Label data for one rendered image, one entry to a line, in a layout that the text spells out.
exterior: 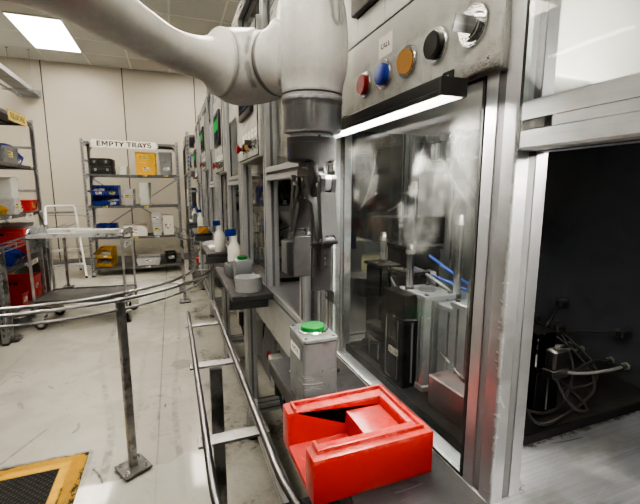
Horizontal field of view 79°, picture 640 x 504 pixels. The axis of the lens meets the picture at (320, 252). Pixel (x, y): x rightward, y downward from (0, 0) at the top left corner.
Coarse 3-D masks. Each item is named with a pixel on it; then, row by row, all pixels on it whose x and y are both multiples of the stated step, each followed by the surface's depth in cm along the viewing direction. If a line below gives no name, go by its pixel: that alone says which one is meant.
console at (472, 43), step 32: (352, 0) 62; (384, 0) 56; (416, 0) 49; (448, 0) 43; (480, 0) 39; (352, 32) 65; (384, 32) 56; (416, 32) 49; (448, 32) 43; (480, 32) 39; (352, 64) 66; (416, 64) 49; (448, 64) 44; (480, 64) 39; (352, 96) 67; (384, 96) 57
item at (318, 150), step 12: (288, 144) 58; (300, 144) 56; (312, 144) 56; (324, 144) 56; (288, 156) 58; (300, 156) 56; (312, 156) 56; (324, 156) 56; (300, 168) 61; (312, 168) 57; (324, 168) 57; (312, 180) 57; (312, 192) 58
